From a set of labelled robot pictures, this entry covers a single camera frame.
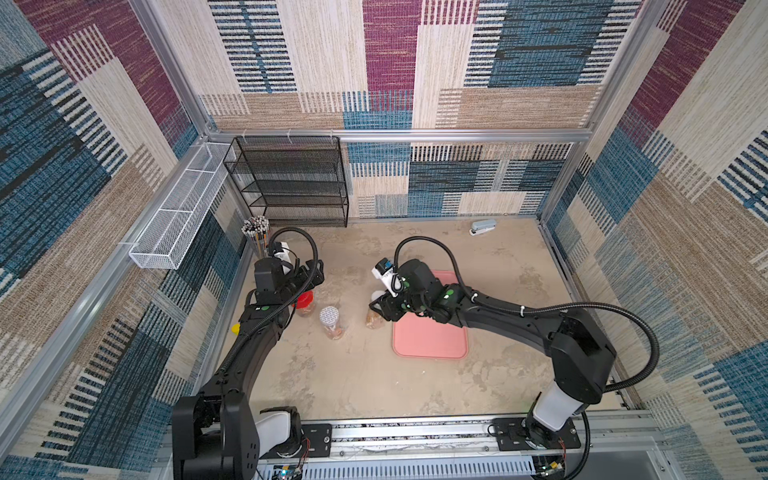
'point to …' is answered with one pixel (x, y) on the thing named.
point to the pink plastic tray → (422, 336)
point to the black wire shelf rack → (297, 181)
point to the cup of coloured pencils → (258, 228)
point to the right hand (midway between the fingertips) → (383, 303)
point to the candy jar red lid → (304, 299)
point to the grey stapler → (481, 226)
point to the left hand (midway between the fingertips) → (312, 266)
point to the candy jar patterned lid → (329, 315)
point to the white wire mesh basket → (163, 243)
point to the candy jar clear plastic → (373, 319)
